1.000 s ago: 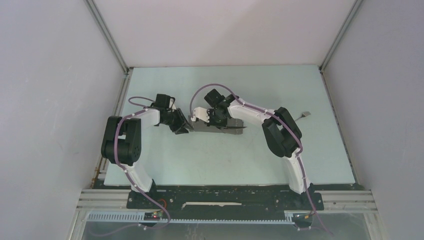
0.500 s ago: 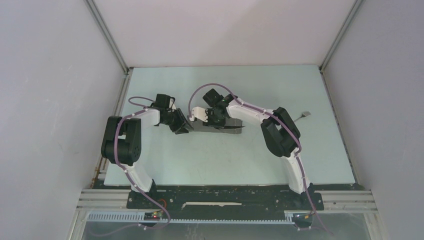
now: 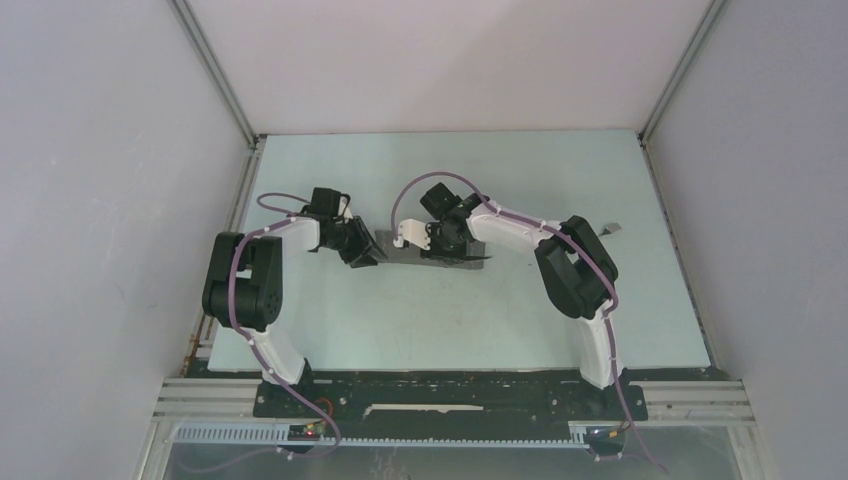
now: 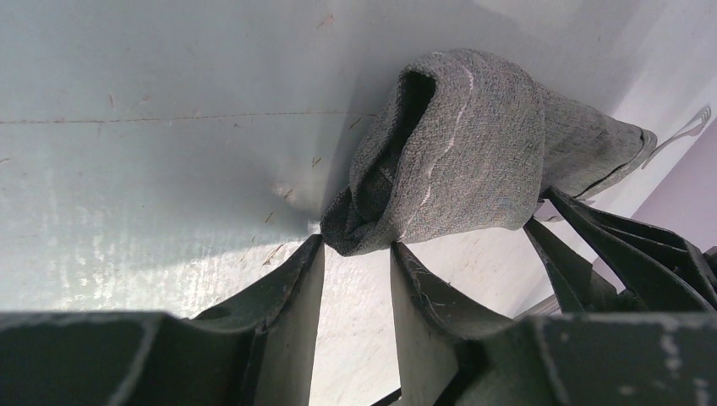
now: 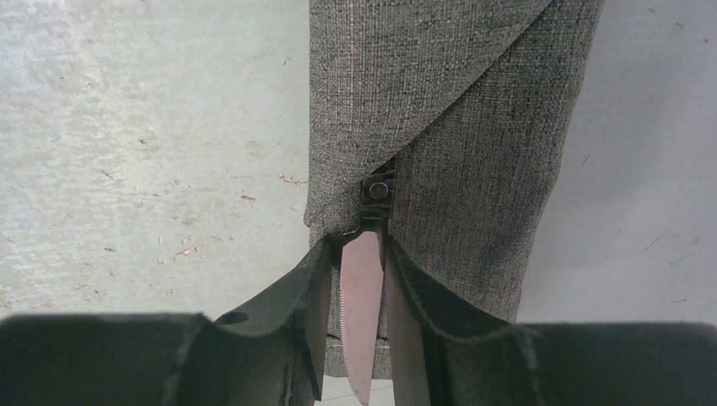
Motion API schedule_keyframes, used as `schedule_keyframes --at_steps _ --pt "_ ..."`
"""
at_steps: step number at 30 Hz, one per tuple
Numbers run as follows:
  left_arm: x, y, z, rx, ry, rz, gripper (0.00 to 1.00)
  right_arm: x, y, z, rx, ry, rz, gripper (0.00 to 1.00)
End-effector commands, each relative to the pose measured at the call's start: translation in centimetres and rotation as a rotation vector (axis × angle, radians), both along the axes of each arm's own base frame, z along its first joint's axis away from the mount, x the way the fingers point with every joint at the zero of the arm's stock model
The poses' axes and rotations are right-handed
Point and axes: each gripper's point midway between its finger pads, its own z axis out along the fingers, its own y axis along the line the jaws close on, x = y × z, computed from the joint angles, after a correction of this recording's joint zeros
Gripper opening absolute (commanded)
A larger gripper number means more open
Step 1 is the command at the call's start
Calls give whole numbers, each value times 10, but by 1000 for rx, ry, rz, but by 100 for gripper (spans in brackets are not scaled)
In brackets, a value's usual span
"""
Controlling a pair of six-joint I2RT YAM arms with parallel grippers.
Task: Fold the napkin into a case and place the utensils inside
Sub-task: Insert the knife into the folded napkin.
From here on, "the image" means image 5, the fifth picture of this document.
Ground grey cloth napkin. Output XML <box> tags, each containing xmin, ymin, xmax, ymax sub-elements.
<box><xmin>303</xmin><ymin>0</ymin><xmax>607</xmax><ymax>381</ymax></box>

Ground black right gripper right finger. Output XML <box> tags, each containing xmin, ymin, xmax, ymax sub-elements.
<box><xmin>385</xmin><ymin>241</ymin><xmax>716</xmax><ymax>405</ymax></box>

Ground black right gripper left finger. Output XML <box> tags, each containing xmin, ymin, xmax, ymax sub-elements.
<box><xmin>1</xmin><ymin>241</ymin><xmax>332</xmax><ymax>405</ymax></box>

